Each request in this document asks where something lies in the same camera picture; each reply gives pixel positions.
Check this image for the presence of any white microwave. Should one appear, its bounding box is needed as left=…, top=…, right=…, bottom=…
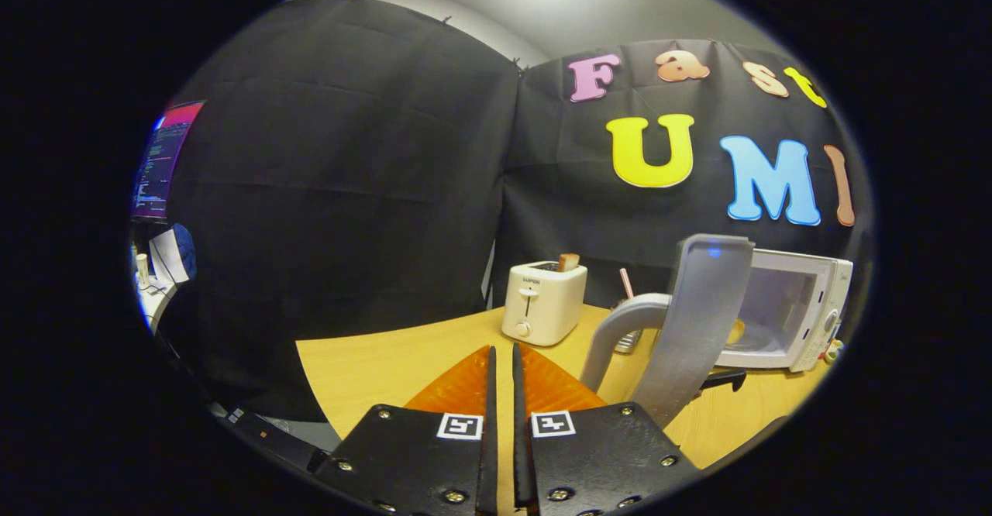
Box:
left=580, top=233, right=853, bottom=428

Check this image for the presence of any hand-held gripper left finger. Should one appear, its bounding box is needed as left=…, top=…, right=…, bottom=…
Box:
left=314, top=344, right=498, bottom=516

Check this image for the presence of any wire utensil holder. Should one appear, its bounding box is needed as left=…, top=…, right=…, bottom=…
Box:
left=614, top=299, right=644, bottom=354

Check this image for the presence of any glass turntable plate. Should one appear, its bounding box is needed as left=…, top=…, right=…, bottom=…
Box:
left=725, top=318, right=784, bottom=354

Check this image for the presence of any black backdrop cloth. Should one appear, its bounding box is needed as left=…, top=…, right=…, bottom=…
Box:
left=159, top=0, right=873, bottom=424

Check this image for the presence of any white toaster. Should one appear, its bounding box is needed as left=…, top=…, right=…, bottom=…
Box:
left=501, top=261, right=588, bottom=347

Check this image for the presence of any computer monitor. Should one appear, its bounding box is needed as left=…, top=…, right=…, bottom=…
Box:
left=130, top=100, right=206, bottom=222

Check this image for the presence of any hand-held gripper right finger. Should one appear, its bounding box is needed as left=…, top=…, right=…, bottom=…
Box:
left=511, top=343, right=702, bottom=516

